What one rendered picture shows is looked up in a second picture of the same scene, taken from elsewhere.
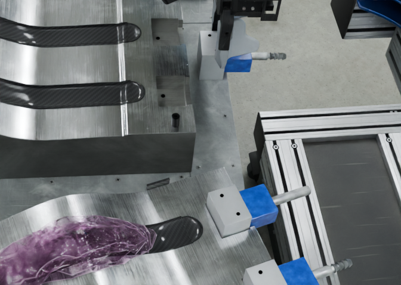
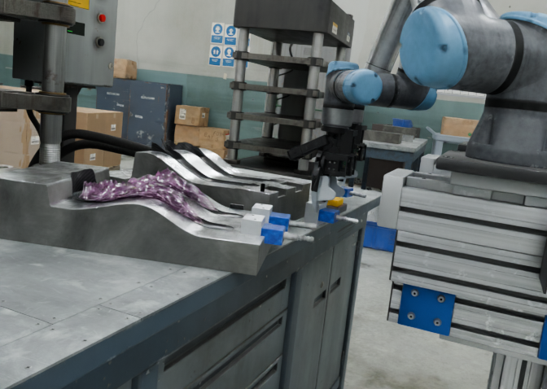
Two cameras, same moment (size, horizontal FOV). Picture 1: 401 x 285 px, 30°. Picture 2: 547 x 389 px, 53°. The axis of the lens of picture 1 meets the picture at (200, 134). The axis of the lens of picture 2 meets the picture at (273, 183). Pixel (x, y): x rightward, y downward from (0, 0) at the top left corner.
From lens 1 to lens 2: 96 cm
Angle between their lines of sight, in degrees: 52
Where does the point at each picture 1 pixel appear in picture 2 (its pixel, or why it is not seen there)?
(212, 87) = not seen: hidden behind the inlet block
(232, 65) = (322, 216)
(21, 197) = not seen: hidden behind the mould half
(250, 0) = (330, 159)
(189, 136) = (266, 196)
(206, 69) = (308, 214)
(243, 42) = (326, 190)
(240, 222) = (261, 210)
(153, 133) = (248, 190)
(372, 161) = not seen: outside the picture
